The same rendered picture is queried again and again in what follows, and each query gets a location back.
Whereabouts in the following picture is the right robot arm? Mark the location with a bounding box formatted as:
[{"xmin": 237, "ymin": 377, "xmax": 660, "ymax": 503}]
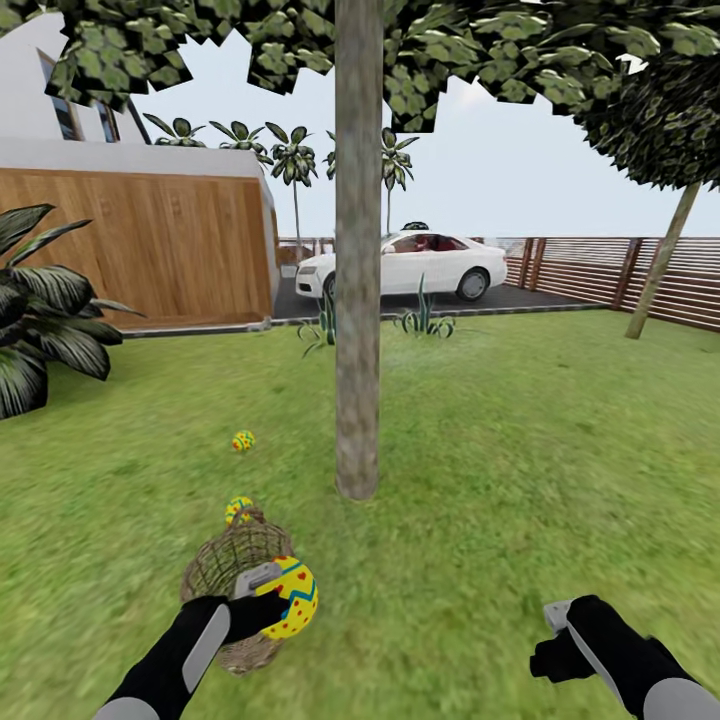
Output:
[{"xmin": 530, "ymin": 594, "xmax": 720, "ymax": 720}]

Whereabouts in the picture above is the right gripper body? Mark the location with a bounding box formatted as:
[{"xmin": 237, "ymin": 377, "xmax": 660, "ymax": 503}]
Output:
[{"xmin": 535, "ymin": 631, "xmax": 597, "ymax": 683}]

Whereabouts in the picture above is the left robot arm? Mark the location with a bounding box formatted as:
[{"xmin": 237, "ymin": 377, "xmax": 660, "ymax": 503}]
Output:
[{"xmin": 91, "ymin": 559, "xmax": 290, "ymax": 720}]

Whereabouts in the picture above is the easter egg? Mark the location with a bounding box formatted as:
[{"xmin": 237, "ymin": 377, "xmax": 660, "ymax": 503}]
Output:
[
  {"xmin": 255, "ymin": 554, "xmax": 318, "ymax": 641},
  {"xmin": 233, "ymin": 431, "xmax": 255, "ymax": 451},
  {"xmin": 225, "ymin": 497, "xmax": 255, "ymax": 525}
]

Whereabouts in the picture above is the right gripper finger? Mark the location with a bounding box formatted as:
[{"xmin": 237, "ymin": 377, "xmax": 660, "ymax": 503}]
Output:
[{"xmin": 530, "ymin": 653, "xmax": 547, "ymax": 677}]

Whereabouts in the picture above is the wicker basket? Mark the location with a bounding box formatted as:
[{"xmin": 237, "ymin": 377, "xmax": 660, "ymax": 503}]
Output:
[{"xmin": 179, "ymin": 506, "xmax": 294, "ymax": 677}]

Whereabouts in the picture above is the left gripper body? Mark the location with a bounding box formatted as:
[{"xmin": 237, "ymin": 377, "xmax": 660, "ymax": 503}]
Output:
[{"xmin": 239, "ymin": 590, "xmax": 282, "ymax": 640}]

